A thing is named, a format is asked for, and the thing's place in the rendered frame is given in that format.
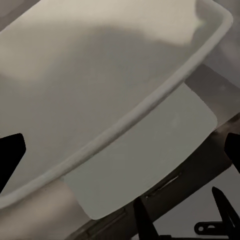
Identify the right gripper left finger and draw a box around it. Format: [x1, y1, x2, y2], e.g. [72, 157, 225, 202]
[0, 133, 26, 193]

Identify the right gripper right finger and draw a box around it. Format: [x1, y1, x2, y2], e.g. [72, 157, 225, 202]
[224, 132, 240, 173]

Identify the bowl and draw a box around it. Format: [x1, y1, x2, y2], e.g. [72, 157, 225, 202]
[0, 0, 234, 210]

